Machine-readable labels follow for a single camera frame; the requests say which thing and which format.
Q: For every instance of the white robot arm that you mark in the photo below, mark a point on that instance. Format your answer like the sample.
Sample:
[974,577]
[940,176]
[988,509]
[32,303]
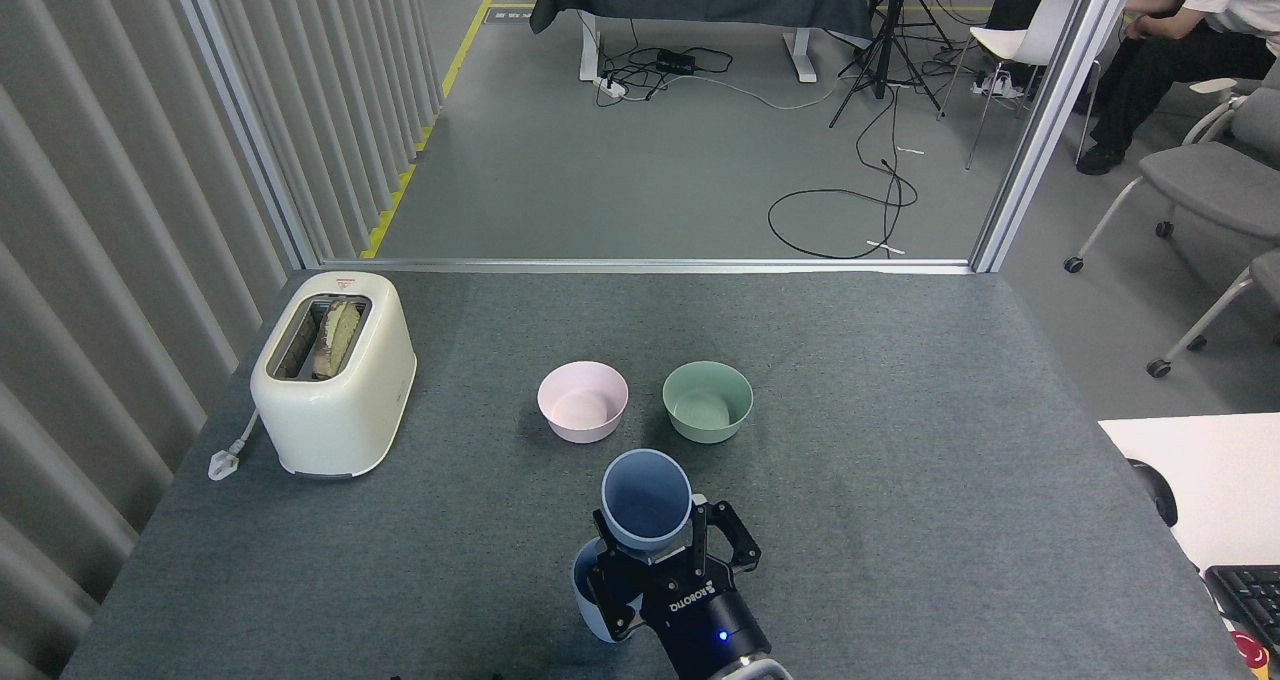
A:
[765,672]

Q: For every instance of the blue plastic cup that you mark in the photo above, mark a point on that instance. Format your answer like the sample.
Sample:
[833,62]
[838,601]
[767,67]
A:
[645,500]
[592,615]

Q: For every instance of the silver frame post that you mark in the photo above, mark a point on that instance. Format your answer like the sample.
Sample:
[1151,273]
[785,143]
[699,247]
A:
[1050,110]
[245,120]

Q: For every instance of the silver frame rail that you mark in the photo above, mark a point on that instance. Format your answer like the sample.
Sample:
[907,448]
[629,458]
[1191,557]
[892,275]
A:
[650,266]

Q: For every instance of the cream white toaster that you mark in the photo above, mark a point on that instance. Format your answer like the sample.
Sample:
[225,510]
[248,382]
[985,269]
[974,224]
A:
[340,420]

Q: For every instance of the black computer mouse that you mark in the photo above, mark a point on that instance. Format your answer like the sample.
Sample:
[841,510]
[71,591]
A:
[1160,495]

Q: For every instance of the white power strip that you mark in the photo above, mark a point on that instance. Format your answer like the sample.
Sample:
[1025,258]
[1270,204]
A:
[612,87]
[997,85]

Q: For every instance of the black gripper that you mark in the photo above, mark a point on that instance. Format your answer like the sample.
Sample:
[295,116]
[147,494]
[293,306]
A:
[700,620]

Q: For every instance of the pink bowl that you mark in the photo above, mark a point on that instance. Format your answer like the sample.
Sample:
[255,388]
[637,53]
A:
[580,428]

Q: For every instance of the white chair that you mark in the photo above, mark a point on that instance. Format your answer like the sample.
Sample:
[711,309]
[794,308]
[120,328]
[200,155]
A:
[1035,30]

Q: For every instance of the red round object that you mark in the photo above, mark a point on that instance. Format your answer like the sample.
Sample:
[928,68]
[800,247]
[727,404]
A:
[1250,650]

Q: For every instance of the white desk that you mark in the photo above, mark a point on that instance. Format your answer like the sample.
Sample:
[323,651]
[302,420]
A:
[1215,470]

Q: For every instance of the person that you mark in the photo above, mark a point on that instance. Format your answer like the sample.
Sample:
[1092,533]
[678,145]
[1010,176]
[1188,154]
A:
[1170,60]

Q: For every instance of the black power adapter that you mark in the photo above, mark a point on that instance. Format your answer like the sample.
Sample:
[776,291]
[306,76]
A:
[676,61]

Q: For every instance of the black keyboard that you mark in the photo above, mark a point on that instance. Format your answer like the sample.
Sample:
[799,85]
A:
[1250,595]

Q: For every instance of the grey wheeled chair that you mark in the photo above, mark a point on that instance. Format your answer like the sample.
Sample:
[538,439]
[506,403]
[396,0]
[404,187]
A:
[1268,275]
[1210,175]

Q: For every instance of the black tripod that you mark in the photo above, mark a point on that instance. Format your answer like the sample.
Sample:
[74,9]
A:
[881,50]

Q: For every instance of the green bowl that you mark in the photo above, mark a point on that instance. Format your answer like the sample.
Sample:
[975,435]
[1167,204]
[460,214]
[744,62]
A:
[706,428]

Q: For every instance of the toasted bread slice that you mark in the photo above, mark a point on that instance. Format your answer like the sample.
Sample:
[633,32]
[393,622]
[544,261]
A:
[335,340]

